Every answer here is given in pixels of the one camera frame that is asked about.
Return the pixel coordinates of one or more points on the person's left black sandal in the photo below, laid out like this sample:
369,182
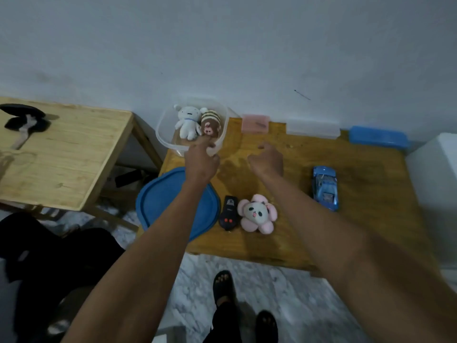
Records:
224,285

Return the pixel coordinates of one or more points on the blue toy car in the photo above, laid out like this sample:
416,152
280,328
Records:
325,189

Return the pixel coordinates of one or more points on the person's right hand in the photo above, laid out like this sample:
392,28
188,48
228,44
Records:
269,164

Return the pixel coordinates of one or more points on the black remote control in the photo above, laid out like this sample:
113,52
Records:
228,214

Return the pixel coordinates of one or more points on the brown striped plush pig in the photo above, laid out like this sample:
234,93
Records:
210,123

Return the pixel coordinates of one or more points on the small pink plastic case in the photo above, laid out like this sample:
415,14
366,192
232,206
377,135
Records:
255,123

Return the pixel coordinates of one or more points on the person's right black sandal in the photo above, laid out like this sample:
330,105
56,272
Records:
266,326

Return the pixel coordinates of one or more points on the black object under side table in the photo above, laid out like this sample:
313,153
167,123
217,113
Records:
128,177

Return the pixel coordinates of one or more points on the pink flower plush panda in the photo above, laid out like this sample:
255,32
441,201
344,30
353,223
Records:
257,214

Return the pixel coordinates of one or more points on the white cabinet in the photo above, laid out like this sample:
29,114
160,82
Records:
435,196

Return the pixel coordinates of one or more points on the blue plastic case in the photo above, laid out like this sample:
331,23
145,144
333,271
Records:
378,138

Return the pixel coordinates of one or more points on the person's right forearm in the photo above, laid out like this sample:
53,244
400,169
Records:
364,267

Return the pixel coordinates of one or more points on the blue container lid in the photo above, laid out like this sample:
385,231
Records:
157,200

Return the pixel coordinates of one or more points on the blue lidded plastic container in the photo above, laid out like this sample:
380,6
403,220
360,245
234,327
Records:
166,133

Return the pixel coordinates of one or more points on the translucent white plastic case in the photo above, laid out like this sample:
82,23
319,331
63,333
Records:
313,129

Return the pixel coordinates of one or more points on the light wooden side table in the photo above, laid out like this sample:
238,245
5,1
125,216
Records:
71,157

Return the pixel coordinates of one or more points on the white plush dog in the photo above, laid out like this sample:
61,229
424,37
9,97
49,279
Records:
188,121

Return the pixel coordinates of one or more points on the person's left forearm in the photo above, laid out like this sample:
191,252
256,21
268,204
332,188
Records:
143,275

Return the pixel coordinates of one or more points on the person's left hand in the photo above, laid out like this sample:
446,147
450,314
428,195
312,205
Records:
201,164

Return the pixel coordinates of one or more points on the person's black trousers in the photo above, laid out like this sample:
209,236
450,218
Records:
226,321

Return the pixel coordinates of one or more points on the person's black sandal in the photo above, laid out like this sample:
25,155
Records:
266,326
224,285

